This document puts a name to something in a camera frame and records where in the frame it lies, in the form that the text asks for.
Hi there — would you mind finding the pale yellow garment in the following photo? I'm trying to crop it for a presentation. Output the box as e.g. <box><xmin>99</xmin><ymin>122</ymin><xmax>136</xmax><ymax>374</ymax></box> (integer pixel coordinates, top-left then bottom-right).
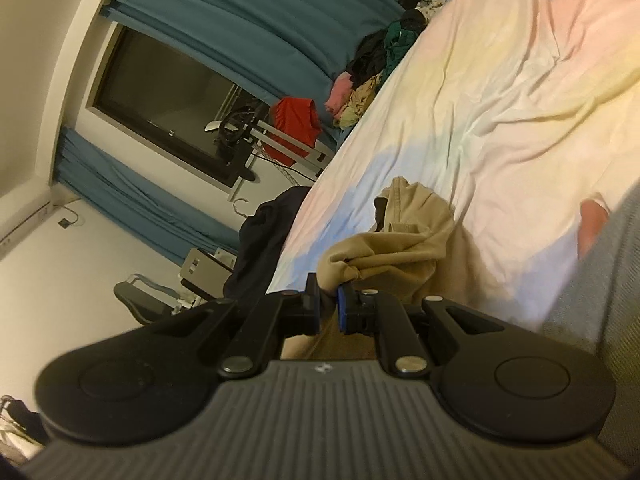
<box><xmin>334</xmin><ymin>72</ymin><xmax>383</xmax><ymax>128</ymax></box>

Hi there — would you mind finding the pastel bed sheet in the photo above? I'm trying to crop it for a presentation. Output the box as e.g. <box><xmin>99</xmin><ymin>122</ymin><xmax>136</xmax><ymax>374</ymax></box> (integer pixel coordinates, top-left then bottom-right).
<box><xmin>265</xmin><ymin>0</ymin><xmax>640</xmax><ymax>341</ymax></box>

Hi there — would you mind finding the white air conditioner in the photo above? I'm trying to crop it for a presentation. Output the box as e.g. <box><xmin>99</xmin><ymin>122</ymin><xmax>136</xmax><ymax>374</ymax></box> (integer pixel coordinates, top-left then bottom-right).
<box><xmin>0</xmin><ymin>200</ymin><xmax>53</xmax><ymax>261</ymax></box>

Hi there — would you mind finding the beige shirt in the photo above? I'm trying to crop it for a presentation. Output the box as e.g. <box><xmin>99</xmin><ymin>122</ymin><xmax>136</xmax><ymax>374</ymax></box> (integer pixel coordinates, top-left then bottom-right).
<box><xmin>280</xmin><ymin>176</ymin><xmax>458</xmax><ymax>361</ymax></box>

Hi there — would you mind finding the wide blue curtain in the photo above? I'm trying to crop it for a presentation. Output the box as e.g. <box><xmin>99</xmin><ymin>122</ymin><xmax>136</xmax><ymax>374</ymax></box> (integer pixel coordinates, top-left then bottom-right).
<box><xmin>100</xmin><ymin>0</ymin><xmax>416</xmax><ymax>126</ymax></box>

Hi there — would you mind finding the dark window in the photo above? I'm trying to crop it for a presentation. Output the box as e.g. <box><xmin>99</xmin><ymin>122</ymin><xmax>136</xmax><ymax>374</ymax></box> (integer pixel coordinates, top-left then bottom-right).
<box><xmin>85</xmin><ymin>22</ymin><xmax>266</xmax><ymax>188</ymax></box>

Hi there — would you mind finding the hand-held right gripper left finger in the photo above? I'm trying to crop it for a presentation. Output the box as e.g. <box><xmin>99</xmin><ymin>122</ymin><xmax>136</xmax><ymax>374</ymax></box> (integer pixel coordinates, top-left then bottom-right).
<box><xmin>165</xmin><ymin>274</ymin><xmax>321</xmax><ymax>376</ymax></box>

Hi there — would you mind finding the white patterned cloth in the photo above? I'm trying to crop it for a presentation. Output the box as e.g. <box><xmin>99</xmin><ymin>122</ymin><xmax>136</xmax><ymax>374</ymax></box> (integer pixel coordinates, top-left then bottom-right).
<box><xmin>415</xmin><ymin>0</ymin><xmax>446</xmax><ymax>21</ymax></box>

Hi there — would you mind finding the black garment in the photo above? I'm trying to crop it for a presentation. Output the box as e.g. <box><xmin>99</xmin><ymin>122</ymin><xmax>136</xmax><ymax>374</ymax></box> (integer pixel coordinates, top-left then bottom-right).
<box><xmin>347</xmin><ymin>30</ymin><xmax>388</xmax><ymax>86</ymax></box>

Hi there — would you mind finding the garment steamer stand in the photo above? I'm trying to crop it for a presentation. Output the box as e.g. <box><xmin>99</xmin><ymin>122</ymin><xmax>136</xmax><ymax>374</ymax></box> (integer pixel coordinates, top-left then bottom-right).
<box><xmin>204</xmin><ymin>105</ymin><xmax>337</xmax><ymax>181</ymax></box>

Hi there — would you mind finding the person's grey clothing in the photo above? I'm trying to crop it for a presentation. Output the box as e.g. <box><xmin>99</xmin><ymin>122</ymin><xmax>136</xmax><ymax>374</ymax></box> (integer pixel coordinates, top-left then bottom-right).
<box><xmin>537</xmin><ymin>192</ymin><xmax>640</xmax><ymax>441</ymax></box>

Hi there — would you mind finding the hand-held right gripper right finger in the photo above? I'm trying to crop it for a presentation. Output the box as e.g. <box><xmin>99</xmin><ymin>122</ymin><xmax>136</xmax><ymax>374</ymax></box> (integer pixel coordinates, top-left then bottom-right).
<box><xmin>338</xmin><ymin>282</ymin><xmax>506</xmax><ymax>377</ymax></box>

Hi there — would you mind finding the wall outlet with cable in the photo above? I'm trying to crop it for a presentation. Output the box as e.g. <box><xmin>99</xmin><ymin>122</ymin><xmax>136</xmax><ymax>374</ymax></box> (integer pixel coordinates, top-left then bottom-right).
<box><xmin>55</xmin><ymin>200</ymin><xmax>83</xmax><ymax>230</ymax></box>

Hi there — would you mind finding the narrow blue curtain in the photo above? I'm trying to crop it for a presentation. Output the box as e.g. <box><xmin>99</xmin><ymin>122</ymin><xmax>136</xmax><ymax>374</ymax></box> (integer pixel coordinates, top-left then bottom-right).
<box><xmin>55</xmin><ymin>127</ymin><xmax>241</xmax><ymax>266</ymax></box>

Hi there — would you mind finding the dark navy garment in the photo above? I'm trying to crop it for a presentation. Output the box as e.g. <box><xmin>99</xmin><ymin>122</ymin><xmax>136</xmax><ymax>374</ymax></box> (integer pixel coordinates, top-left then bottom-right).
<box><xmin>222</xmin><ymin>186</ymin><xmax>313</xmax><ymax>306</ymax></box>

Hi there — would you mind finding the red garment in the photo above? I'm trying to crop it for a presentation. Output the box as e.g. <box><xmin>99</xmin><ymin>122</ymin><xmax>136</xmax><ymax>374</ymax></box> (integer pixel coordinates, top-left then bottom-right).
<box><xmin>270</xmin><ymin>97</ymin><xmax>322</xmax><ymax>167</ymax></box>

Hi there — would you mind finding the pink garment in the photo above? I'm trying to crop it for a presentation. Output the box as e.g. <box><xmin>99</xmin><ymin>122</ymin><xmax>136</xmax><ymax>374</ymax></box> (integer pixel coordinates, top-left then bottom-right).
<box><xmin>325</xmin><ymin>72</ymin><xmax>353</xmax><ymax>118</ymax></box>

